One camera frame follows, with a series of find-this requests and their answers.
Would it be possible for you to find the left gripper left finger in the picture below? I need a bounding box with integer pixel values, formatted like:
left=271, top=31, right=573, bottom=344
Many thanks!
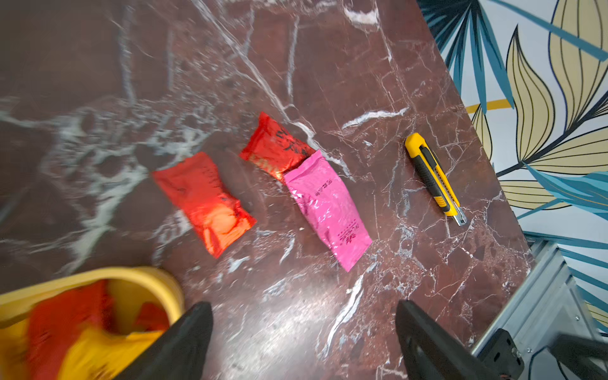
left=116, top=302, right=214, bottom=380

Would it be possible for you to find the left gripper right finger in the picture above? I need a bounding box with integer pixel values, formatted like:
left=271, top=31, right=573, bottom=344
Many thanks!
left=395, top=300, right=500, bottom=379

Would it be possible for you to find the yellow plastic storage box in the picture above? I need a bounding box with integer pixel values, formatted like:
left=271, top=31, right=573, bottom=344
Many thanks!
left=1, top=267, right=185, bottom=379

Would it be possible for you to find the yellow tea bag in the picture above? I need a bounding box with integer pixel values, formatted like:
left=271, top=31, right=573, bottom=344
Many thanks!
left=0, top=327, right=165, bottom=380

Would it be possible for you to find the red crinkled tea bag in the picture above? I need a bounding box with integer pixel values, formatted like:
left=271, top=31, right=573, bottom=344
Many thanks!
left=28, top=280, right=169, bottom=366

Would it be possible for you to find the large red tea bag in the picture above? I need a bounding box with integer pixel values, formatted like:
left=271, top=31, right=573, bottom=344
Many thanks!
left=152, top=152, right=256, bottom=258

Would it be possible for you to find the pink tea bag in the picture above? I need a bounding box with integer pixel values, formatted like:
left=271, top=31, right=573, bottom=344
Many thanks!
left=284, top=150, right=372, bottom=272

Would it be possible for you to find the small red tea bag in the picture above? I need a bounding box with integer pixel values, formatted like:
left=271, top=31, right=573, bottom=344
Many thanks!
left=239, top=112, right=315, bottom=182

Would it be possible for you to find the yellow utility knife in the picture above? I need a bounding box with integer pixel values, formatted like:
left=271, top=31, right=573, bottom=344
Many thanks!
left=405, top=133, right=468, bottom=226

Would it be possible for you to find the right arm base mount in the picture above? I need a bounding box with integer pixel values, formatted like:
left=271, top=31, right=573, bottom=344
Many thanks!
left=472, top=327, right=608, bottom=380

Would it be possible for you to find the aluminium front rail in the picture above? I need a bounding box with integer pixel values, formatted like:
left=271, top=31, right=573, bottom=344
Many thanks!
left=472, top=241, right=603, bottom=363

